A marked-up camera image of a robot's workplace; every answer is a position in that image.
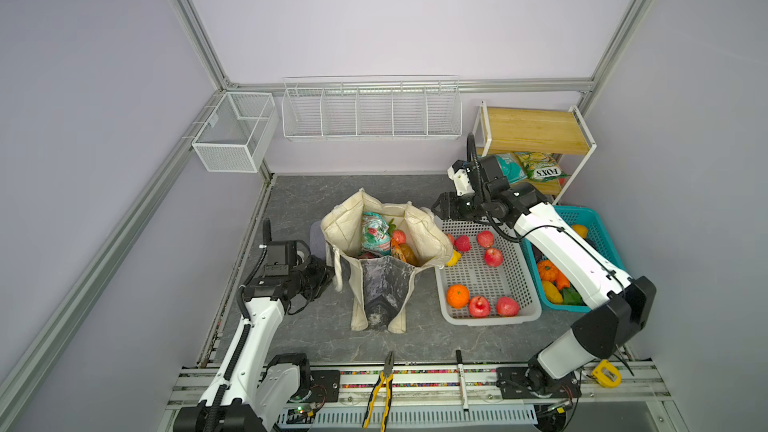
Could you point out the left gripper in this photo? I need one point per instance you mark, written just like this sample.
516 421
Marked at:
323 276

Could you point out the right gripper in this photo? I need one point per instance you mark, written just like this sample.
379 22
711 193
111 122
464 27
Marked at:
449 206

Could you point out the red apple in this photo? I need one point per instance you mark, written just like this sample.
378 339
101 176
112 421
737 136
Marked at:
462 244
507 307
485 239
399 237
479 307
493 257

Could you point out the cream canvas grocery bag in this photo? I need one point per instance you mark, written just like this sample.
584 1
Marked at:
382 286

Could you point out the brown potato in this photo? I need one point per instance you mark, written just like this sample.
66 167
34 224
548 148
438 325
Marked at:
409 255

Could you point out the orange snack bag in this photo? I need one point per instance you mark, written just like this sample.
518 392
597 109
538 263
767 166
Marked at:
396 252

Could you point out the teal red snack bag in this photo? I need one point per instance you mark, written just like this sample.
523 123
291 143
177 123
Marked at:
375 236

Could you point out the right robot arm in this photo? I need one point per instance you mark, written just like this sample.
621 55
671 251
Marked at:
619 304

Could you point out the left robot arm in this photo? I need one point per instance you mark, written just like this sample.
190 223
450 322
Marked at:
250 390

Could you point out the teal white snack bag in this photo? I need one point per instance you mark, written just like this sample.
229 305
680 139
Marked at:
511 168

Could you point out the green Fox's candy bag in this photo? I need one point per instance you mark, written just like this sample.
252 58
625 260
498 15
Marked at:
540 167

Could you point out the grey cloth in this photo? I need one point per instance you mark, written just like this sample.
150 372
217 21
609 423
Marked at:
317 239

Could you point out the yellow lemon in white basket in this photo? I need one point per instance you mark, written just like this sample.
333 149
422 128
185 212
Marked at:
456 256

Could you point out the white plastic fruit basket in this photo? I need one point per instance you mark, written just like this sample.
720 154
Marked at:
512 279

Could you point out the wooden two-tier shelf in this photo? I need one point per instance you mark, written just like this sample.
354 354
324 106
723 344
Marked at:
562 134

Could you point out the orange tangerine front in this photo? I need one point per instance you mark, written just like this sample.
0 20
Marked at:
457 296

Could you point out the small orange pumpkin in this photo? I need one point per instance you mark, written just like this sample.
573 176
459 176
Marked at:
547 271

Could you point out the yellow black pliers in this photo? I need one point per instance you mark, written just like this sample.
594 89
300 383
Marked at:
384 382

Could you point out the yellow squash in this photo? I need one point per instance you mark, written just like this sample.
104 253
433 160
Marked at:
552 293

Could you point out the teal plastic vegetable basket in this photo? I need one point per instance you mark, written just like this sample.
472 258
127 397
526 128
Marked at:
597 236

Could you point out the small white mesh box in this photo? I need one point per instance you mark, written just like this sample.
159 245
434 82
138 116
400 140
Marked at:
237 132

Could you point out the yellow tape measure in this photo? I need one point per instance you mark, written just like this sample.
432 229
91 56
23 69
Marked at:
606 375

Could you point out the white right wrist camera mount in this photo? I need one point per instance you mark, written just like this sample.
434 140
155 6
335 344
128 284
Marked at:
459 175

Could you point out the long white wire basket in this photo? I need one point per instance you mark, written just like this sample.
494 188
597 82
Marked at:
409 107

